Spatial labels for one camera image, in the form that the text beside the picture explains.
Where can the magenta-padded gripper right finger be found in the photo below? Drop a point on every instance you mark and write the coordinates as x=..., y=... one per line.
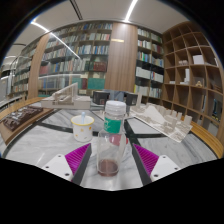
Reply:
x=146, y=159

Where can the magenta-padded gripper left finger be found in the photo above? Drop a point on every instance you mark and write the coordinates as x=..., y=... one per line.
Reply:
x=77, y=159

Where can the clear bottle with green label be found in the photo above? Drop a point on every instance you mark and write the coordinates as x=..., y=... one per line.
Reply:
x=111, y=146

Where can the white cup with yellow rim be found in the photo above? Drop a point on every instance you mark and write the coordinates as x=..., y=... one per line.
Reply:
x=82, y=132

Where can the flat round red coaster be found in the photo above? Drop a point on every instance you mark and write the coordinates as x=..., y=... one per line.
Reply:
x=108, y=167

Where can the white city block model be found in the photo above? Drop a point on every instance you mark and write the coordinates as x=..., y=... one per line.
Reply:
x=160, y=120

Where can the pale blue spoon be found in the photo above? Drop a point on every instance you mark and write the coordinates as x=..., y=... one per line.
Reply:
x=82, y=117

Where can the white stepped building model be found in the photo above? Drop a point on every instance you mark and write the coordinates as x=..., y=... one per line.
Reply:
x=66, y=100

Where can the black and grey building model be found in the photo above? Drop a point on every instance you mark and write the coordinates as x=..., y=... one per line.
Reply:
x=99, y=97

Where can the dark brown site model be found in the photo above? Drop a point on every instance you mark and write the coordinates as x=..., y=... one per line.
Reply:
x=20, y=118

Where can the wooden cubby shelf unit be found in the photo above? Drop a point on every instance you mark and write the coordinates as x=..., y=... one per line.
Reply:
x=193, y=83

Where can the dark-framed bookshelf with books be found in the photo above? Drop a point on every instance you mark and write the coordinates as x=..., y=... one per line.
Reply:
x=148, y=66

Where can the wide wooden bookshelf with books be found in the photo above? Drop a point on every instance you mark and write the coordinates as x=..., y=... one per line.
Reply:
x=76, y=63

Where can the narrow wooden bookshelf with books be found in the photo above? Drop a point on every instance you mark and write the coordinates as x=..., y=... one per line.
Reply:
x=25, y=73

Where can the linear ceiling light strip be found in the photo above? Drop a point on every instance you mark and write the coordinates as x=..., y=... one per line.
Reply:
x=131, y=10

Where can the dark recessed ceiling track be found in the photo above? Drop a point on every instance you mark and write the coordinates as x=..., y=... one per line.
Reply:
x=76, y=9

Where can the small gold wall sign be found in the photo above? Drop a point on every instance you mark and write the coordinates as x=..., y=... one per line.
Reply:
x=117, y=40

